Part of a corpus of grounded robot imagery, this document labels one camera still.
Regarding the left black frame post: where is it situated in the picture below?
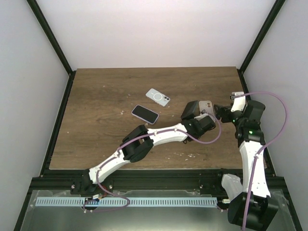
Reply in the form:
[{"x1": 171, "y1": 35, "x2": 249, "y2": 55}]
[{"x1": 26, "y1": 0, "x2": 74, "y2": 77}]

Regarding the beige phone case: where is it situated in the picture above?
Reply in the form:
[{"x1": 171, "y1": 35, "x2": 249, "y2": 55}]
[{"x1": 198, "y1": 101, "x2": 215, "y2": 116}]

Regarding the right black frame post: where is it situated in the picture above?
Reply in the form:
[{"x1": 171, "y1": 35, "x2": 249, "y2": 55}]
[{"x1": 239, "y1": 0, "x2": 286, "y2": 72}]

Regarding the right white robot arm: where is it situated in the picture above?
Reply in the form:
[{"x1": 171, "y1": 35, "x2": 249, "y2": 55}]
[{"x1": 214, "y1": 99, "x2": 279, "y2": 231}]

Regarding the dark teal phone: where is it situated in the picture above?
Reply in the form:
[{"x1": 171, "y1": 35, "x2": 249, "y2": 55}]
[{"x1": 180, "y1": 101, "x2": 199, "y2": 120}]

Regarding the light blue slotted cable duct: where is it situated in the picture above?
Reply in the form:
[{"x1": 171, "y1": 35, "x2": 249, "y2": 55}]
[{"x1": 35, "y1": 197, "x2": 217, "y2": 207}]

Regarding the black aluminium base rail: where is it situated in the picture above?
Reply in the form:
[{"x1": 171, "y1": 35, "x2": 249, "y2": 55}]
[{"x1": 31, "y1": 169, "x2": 285, "y2": 195}]

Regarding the black frame post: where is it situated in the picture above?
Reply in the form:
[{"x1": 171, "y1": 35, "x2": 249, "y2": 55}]
[
  {"x1": 239, "y1": 0, "x2": 286, "y2": 72},
  {"x1": 26, "y1": 0, "x2": 74, "y2": 77}
]

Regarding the phone in clear case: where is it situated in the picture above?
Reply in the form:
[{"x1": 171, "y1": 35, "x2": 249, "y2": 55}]
[{"x1": 145, "y1": 88, "x2": 170, "y2": 106}]

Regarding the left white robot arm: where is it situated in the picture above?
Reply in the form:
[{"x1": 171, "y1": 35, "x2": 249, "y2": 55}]
[{"x1": 72, "y1": 114, "x2": 216, "y2": 194}]

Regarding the metal front plate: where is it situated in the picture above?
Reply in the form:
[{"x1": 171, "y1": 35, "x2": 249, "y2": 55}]
[{"x1": 20, "y1": 190, "x2": 297, "y2": 231}]

